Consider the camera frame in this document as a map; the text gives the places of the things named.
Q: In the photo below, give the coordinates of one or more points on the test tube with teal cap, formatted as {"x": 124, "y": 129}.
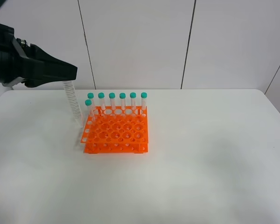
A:
{"x": 90, "y": 111}

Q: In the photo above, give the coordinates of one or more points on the clear graduated test tube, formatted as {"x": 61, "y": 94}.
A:
{"x": 73, "y": 102}

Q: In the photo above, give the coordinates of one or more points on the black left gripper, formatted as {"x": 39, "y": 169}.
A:
{"x": 29, "y": 64}

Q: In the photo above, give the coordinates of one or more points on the racked test tube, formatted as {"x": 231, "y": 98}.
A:
{"x": 112, "y": 101}
{"x": 143, "y": 101}
{"x": 91, "y": 100}
{"x": 133, "y": 100}
{"x": 122, "y": 97}
{"x": 101, "y": 97}

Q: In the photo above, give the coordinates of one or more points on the orange test tube rack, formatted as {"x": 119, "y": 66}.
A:
{"x": 116, "y": 131}

